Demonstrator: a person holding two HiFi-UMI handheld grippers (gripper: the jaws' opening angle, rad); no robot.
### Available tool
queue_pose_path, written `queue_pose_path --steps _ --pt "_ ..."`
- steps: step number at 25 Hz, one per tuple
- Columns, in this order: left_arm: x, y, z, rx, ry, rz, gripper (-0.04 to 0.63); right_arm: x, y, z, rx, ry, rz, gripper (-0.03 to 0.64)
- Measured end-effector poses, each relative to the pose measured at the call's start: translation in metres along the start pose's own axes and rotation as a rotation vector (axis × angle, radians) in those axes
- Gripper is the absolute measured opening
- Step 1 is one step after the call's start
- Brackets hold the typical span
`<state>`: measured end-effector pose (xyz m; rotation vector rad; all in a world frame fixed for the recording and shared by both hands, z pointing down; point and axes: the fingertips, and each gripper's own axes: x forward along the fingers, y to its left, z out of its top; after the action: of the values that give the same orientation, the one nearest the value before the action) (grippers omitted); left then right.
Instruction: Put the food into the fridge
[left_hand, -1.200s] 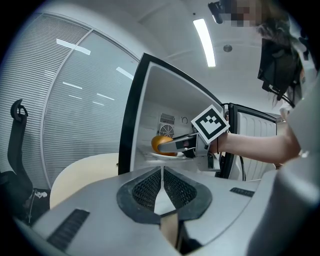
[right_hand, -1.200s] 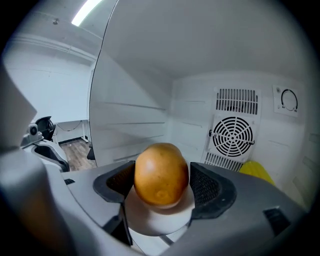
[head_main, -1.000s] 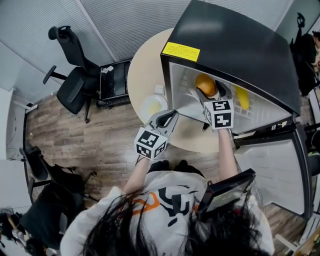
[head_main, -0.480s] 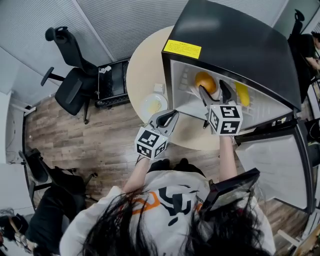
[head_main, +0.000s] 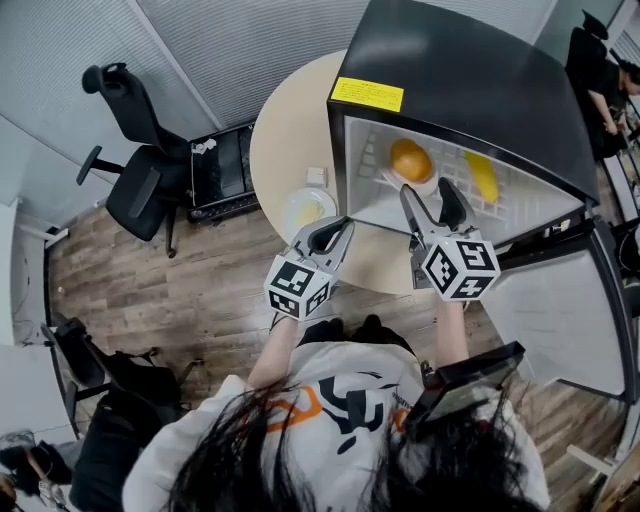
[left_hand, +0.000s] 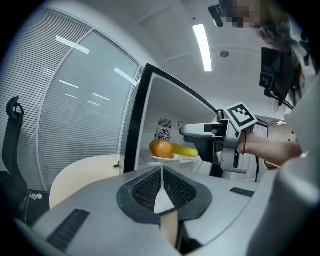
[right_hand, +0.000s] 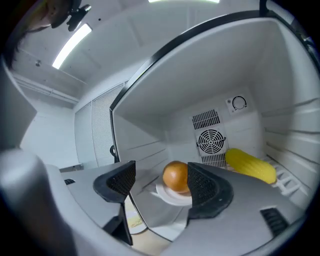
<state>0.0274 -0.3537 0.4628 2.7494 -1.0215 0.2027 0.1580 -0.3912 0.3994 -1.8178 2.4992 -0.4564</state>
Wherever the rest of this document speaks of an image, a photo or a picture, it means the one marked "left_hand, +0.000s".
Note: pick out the round ceiling detector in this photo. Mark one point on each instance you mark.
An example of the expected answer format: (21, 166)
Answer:
(224, 54)

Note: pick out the round beige table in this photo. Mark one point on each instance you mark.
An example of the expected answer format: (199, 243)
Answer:
(82, 172)

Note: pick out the long ceiling light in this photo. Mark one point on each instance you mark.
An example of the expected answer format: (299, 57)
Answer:
(202, 47)

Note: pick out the glass partition with blinds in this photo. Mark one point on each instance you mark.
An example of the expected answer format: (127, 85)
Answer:
(82, 100)

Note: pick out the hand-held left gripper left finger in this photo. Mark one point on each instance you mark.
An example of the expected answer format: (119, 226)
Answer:
(100, 207)

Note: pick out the black fridge with white interior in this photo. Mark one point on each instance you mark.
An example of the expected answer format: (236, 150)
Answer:
(140, 112)

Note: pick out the dark wrist band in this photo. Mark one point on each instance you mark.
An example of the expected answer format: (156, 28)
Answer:
(244, 143)

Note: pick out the yellow long food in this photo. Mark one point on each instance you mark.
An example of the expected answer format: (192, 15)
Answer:
(185, 150)

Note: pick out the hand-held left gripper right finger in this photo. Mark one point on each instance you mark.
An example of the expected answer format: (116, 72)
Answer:
(225, 200)

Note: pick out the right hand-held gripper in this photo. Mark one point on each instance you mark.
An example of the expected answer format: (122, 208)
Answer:
(231, 140)

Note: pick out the person's right forearm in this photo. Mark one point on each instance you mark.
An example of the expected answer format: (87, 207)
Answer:
(270, 148)

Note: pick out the black office chair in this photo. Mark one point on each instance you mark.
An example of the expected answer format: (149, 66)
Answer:
(12, 162)

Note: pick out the orange round food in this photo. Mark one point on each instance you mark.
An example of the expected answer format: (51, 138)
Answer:
(161, 148)

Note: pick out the black box with printed pattern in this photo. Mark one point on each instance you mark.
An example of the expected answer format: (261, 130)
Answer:
(277, 72)

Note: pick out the black head camera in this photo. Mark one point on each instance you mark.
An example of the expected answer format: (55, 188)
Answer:
(217, 13)

